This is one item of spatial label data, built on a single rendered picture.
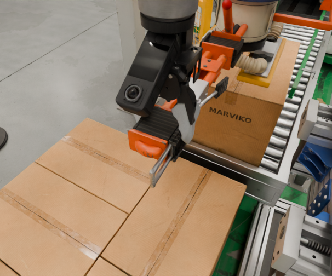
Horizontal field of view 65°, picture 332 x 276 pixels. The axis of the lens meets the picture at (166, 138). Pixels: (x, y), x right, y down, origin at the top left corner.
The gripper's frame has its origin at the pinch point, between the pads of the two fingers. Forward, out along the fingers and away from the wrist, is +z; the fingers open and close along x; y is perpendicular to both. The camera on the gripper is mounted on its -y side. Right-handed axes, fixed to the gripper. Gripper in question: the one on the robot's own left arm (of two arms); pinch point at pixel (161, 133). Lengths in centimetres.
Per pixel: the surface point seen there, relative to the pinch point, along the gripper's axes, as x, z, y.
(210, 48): 2.6, -1.6, 31.3
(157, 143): -1.2, -1.5, -3.7
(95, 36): 231, 126, 240
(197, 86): -0.7, -1.3, 14.7
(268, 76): -12.0, 11.2, 47.1
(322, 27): -22, 0, 64
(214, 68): -1.4, -1.2, 23.2
